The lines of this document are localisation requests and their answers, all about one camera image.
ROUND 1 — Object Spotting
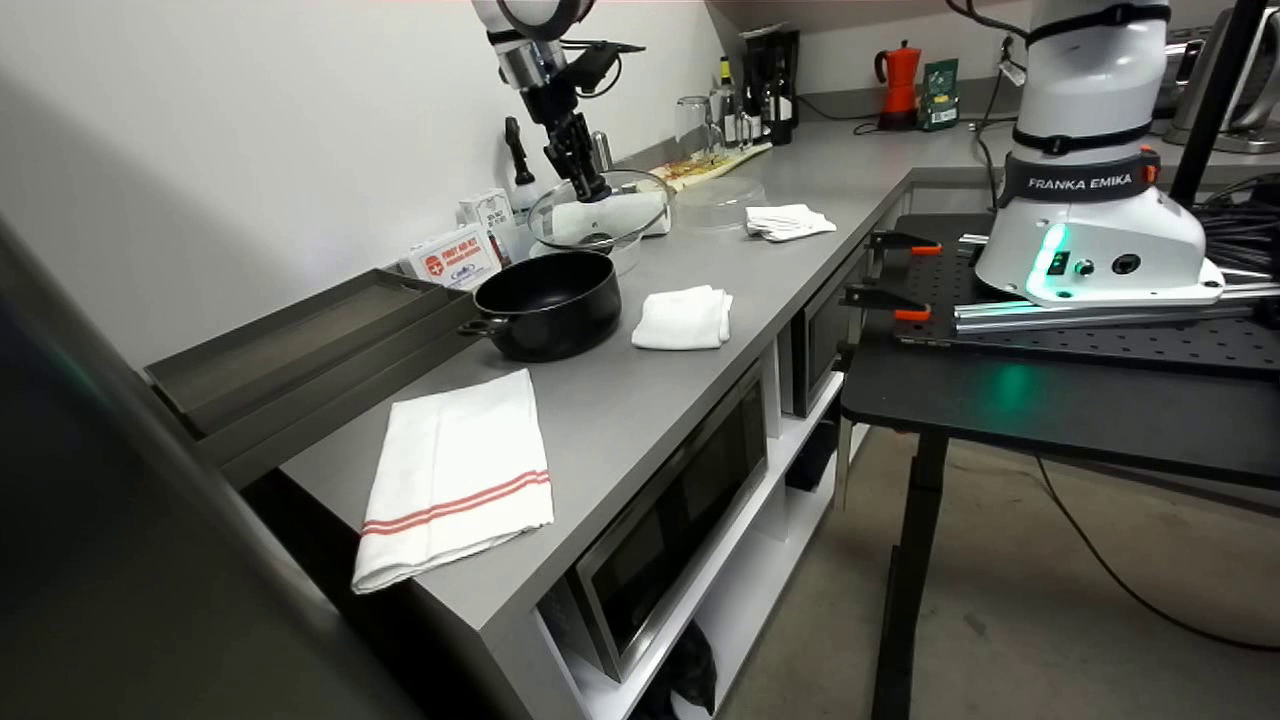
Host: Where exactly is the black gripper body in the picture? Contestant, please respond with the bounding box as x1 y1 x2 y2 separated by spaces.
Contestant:
518 63 611 164

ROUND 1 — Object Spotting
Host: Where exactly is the black cooking pot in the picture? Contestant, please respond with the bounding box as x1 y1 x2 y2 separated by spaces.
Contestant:
454 247 623 366

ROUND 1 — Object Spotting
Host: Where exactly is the red moka pot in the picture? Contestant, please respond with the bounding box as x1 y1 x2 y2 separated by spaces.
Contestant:
873 38 927 133

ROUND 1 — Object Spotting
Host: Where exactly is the yellow wooden cutting board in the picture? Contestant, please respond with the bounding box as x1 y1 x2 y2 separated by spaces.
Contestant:
634 139 774 196

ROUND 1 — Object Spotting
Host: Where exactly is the dark glass bottle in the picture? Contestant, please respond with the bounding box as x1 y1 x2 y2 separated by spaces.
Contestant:
710 51 744 147

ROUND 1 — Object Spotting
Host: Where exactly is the white card with red print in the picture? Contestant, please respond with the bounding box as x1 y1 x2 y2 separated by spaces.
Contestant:
409 226 503 298

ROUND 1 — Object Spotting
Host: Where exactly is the folded white cloth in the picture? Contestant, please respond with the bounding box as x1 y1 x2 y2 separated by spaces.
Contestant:
626 285 735 358

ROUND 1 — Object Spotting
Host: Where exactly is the crumpled white cloth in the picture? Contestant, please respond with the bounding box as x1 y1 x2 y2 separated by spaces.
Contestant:
738 200 838 247

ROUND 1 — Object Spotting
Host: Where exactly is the small black built-in oven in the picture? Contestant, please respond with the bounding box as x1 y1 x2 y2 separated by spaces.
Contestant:
785 255 864 421

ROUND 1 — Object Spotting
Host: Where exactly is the black clamp with orange tip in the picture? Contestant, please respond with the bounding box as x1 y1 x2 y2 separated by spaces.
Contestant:
838 285 936 327
868 227 950 263

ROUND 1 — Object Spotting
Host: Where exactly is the white towel with red stripes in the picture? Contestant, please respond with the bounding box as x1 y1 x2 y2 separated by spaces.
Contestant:
348 368 558 601

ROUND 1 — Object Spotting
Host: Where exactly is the dark grey metal tray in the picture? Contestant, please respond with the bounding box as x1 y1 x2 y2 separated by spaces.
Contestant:
139 263 485 492

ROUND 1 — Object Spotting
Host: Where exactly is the green box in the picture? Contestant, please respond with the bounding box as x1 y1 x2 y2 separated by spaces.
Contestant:
914 57 962 133

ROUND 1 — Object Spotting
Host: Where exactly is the black microwave oven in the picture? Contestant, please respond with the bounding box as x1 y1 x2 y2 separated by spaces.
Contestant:
566 358 774 686

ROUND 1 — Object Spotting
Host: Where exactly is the black object on shelf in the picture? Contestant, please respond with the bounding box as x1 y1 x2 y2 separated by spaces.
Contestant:
634 621 724 720

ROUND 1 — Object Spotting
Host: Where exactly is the black robot table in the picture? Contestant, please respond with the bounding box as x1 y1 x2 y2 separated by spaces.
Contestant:
835 212 1280 720

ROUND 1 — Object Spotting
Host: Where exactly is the black slanted pole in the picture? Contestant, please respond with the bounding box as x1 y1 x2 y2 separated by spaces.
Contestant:
1169 0 1276 212

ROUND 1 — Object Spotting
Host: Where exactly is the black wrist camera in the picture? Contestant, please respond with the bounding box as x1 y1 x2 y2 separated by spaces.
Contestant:
554 38 647 97

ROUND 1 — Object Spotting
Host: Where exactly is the silver metal base rail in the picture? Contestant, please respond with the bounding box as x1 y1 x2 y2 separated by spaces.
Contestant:
948 262 1280 337

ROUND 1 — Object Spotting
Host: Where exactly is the black floor cable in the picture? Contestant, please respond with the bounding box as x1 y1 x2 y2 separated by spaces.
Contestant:
1031 454 1280 657

